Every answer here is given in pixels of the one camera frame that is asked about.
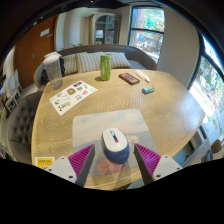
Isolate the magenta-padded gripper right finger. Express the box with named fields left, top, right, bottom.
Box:
left=133, top=143, right=184, bottom=185

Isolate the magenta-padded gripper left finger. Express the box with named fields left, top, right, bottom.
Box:
left=45, top=143, right=96, bottom=188

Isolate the white and blue computer mouse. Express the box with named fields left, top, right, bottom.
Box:
left=100, top=127, right=130, bottom=165

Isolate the grey printed mouse pad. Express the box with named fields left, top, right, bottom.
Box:
left=72, top=108, right=160, bottom=177

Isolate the yellow and white card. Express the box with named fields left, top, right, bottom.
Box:
left=34, top=155, right=56, bottom=170

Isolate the grey tufted armchair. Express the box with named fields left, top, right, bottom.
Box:
left=7, top=91, right=44, bottom=165

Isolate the white sticker sheet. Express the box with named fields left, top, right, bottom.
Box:
left=48, top=80, right=98, bottom=117

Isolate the small teal eraser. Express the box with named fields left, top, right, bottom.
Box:
left=141, top=86, right=156, bottom=95

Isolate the large curved window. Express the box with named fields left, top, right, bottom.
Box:
left=188, top=36, right=224, bottom=148

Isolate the group of white chairs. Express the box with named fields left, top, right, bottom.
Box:
left=0, top=68, right=24, bottom=111

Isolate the white tube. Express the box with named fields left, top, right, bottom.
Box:
left=134, top=69, right=151, bottom=83

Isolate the black and red flat box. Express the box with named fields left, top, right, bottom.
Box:
left=118, top=72, right=141, bottom=86

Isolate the clear shaker bottle white lid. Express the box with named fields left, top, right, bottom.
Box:
left=43, top=51, right=64, bottom=90

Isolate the striped cushion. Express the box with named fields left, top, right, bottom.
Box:
left=61, top=52, right=81, bottom=75
left=76, top=51, right=104, bottom=74
left=109, top=51, right=132, bottom=70

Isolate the green drink can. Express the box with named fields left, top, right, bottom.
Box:
left=100, top=53, right=113, bottom=82

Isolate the grey curved sofa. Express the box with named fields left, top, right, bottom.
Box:
left=33, top=44, right=158, bottom=88

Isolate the brown wooden door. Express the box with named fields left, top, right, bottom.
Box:
left=13, top=14, right=59, bottom=89

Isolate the black-framed window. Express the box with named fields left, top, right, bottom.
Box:
left=128, top=6, right=166, bottom=64

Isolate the white paper door sign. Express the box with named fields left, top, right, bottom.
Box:
left=39, top=28, right=50, bottom=38

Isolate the beige glass-door cabinet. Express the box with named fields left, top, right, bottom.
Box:
left=88, top=12, right=121, bottom=46

